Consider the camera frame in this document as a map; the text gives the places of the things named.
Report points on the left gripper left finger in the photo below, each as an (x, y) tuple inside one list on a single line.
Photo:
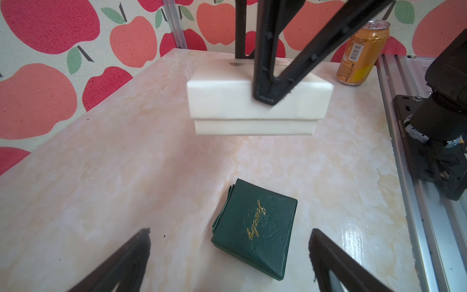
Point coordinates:
[(123, 271)]

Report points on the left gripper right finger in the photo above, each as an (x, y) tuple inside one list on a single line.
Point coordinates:
[(336, 271)]

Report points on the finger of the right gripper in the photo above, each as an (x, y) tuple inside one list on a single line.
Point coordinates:
[(348, 20), (273, 18)]

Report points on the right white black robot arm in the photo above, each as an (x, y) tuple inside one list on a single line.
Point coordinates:
[(441, 118)]

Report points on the green jewelry box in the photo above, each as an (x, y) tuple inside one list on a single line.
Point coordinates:
[(255, 226)]

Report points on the orange soda can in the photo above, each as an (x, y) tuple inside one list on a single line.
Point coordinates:
[(362, 52)]

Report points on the left aluminium frame post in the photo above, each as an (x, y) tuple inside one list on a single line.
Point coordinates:
[(173, 18)]

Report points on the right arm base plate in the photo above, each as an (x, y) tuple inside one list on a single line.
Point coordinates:
[(438, 162)]

